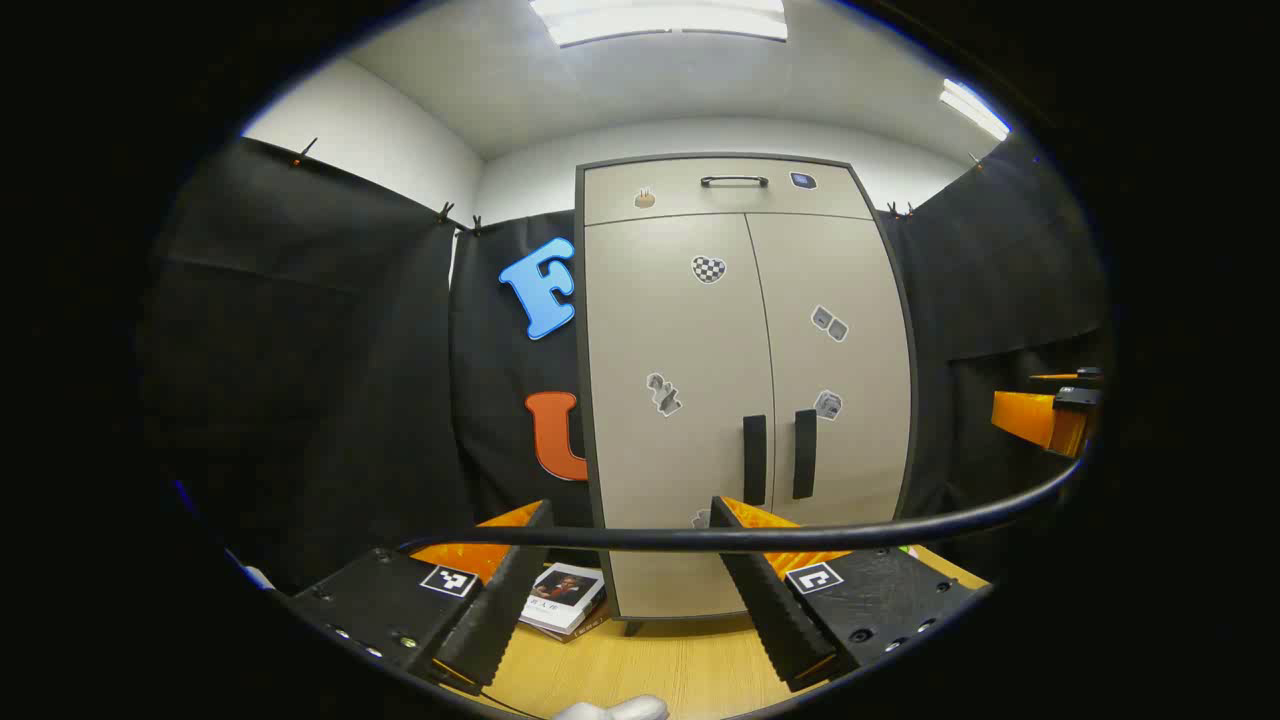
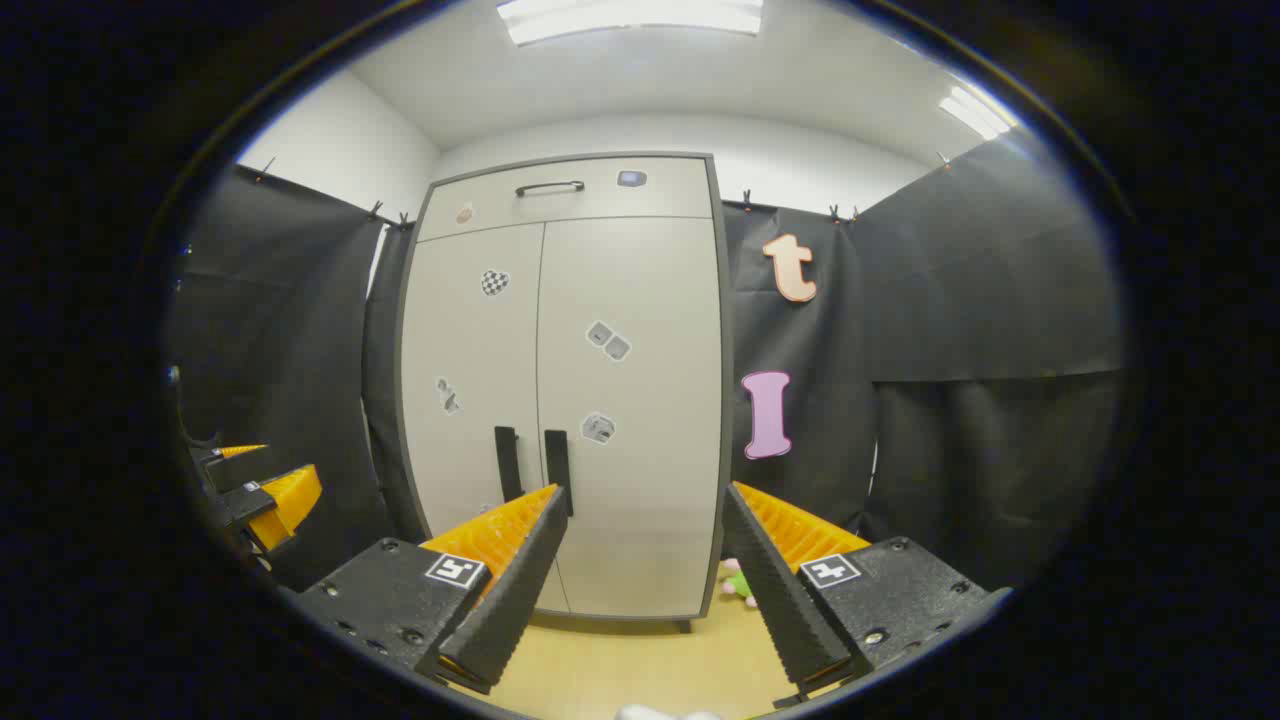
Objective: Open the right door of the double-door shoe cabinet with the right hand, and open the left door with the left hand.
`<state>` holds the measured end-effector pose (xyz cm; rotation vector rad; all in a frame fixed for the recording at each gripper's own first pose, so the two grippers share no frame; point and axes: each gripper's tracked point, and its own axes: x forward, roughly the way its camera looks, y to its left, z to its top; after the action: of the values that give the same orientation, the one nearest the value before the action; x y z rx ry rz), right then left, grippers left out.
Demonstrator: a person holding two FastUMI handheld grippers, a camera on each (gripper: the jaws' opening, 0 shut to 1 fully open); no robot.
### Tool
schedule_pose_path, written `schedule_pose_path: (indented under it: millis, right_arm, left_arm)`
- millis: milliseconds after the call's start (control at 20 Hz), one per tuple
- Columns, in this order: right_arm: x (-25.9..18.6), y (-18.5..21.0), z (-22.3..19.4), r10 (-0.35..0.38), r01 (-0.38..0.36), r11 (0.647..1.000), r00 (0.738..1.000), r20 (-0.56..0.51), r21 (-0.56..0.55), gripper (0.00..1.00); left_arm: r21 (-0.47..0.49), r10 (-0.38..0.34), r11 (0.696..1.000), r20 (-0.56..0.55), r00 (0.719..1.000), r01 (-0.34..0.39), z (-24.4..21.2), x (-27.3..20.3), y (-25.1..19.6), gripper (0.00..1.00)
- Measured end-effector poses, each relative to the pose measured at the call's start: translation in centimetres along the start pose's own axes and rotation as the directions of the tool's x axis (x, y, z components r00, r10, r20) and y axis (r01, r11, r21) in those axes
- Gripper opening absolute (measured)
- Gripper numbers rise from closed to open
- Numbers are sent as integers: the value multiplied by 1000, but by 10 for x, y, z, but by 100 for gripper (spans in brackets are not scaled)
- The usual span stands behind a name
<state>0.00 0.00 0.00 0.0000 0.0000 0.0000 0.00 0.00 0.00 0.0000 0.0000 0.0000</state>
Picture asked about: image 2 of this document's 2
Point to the pink green plush toy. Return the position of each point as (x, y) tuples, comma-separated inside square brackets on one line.
[(738, 583)]

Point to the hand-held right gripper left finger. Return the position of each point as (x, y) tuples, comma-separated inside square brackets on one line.
[(510, 600)]

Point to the narrow ceiling light panel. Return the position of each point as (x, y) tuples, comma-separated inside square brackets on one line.
[(975, 112)]

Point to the wide ceiling light panel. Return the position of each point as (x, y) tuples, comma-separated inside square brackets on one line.
[(630, 18)]

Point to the black backdrop cloth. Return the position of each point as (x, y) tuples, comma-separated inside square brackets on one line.
[(950, 300)]

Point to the grey cabinet drawer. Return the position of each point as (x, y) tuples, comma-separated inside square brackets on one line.
[(600, 215)]

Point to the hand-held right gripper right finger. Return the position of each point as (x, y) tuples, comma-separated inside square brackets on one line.
[(790, 610)]

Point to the grey cabinet door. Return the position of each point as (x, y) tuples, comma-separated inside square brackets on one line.
[(470, 360), (640, 480)]

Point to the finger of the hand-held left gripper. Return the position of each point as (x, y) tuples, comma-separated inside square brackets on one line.
[(285, 505), (235, 470)]

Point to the grey double-door shoe cabinet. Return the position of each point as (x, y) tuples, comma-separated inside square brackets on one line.
[(727, 420)]

